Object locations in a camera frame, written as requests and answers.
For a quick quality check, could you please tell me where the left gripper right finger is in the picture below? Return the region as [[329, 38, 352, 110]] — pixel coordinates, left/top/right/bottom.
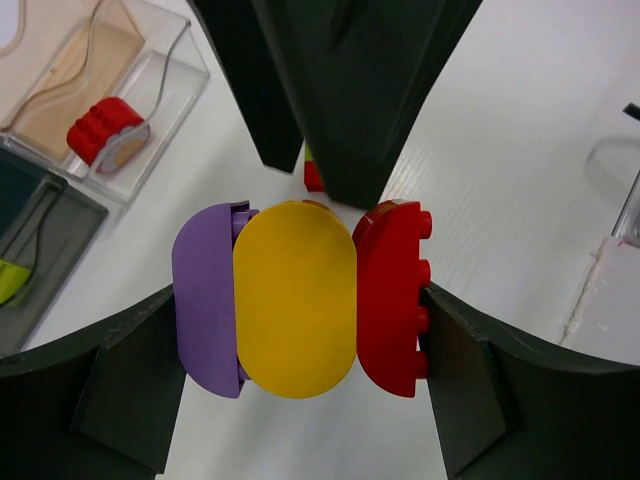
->
[[419, 285, 639, 479]]

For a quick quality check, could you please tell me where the smoky grey container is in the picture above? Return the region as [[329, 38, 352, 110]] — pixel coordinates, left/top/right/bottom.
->
[[1, 148, 108, 357]]

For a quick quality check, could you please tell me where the orange translucent container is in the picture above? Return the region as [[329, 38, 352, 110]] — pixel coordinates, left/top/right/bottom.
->
[[0, 0, 194, 166]]

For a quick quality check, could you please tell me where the red green striped lego stack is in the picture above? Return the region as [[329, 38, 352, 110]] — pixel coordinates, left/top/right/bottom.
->
[[303, 143, 324, 193]]

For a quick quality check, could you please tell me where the purple rounded lego brick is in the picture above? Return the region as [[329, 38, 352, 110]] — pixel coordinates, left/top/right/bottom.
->
[[171, 201, 258, 399]]

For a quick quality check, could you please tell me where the red rounded lego brick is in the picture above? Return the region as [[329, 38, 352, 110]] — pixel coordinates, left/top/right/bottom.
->
[[66, 97, 150, 174]]

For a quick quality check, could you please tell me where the clear container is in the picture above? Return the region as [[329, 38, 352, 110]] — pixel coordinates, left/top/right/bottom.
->
[[1, 43, 209, 203]]

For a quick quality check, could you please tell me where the green lego brick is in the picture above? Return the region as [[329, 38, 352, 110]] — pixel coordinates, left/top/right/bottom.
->
[[0, 259, 32, 305]]

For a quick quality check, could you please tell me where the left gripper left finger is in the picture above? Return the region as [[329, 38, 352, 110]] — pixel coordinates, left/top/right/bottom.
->
[[1, 287, 185, 479]]

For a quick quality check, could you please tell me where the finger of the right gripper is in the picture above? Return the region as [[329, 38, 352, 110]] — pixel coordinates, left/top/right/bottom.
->
[[253, 0, 480, 209], [192, 0, 303, 173]]

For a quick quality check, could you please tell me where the yellow rounded lego brick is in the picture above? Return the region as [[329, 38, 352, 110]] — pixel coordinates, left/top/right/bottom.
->
[[233, 201, 357, 399]]

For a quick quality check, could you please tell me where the red curved lego brick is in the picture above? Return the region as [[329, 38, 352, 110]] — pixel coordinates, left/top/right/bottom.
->
[[353, 200, 432, 398]]

